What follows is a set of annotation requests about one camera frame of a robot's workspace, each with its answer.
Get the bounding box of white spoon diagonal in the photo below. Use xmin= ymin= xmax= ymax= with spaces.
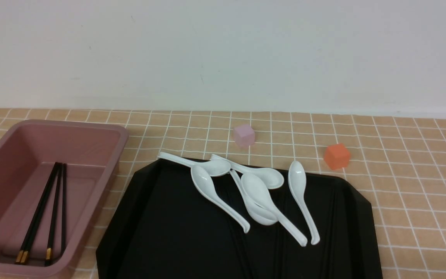
xmin=190 ymin=166 xmax=250 ymax=233

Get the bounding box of pale purple cube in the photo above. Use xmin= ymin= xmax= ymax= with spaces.
xmin=233 ymin=124 xmax=256 ymax=148

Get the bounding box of white spoon far left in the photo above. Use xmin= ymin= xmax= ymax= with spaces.
xmin=158 ymin=152 xmax=231 ymax=177

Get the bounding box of white spoon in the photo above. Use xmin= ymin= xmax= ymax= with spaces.
xmin=287 ymin=160 xmax=321 ymax=245
xmin=229 ymin=169 xmax=278 ymax=226
xmin=210 ymin=154 xmax=285 ymax=189
xmin=241 ymin=173 xmax=308 ymax=247
xmin=158 ymin=152 xmax=231 ymax=177

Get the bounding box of white spoon centre upper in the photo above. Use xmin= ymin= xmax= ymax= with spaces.
xmin=241 ymin=173 xmax=308 ymax=247

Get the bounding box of white spoon top centre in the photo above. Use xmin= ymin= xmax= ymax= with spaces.
xmin=210 ymin=154 xmax=285 ymax=189

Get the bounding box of white spoon right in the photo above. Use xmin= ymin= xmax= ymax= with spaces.
xmin=287 ymin=160 xmax=321 ymax=245

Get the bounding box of white spoon centre lower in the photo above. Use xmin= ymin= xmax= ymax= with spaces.
xmin=229 ymin=169 xmax=278 ymax=226

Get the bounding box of black plastic tray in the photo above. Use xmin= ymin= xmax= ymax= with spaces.
xmin=96 ymin=159 xmax=383 ymax=279

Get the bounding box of orange cube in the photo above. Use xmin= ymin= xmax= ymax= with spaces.
xmin=323 ymin=143 xmax=351 ymax=170

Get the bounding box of black chopstick gold tip left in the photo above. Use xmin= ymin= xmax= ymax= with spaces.
xmin=15 ymin=162 xmax=60 ymax=264

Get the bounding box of black chopstick gold tip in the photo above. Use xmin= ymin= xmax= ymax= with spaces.
xmin=20 ymin=163 xmax=62 ymax=265
xmin=15 ymin=162 xmax=60 ymax=264
xmin=45 ymin=162 xmax=67 ymax=267

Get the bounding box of black chopstick gold tip right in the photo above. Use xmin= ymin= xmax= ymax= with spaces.
xmin=45 ymin=162 xmax=67 ymax=267

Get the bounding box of pink plastic bin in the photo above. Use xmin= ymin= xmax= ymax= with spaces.
xmin=0 ymin=120 xmax=129 ymax=279

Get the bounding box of black chopstick gold tip middle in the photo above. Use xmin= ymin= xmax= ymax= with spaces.
xmin=20 ymin=163 xmax=62 ymax=265

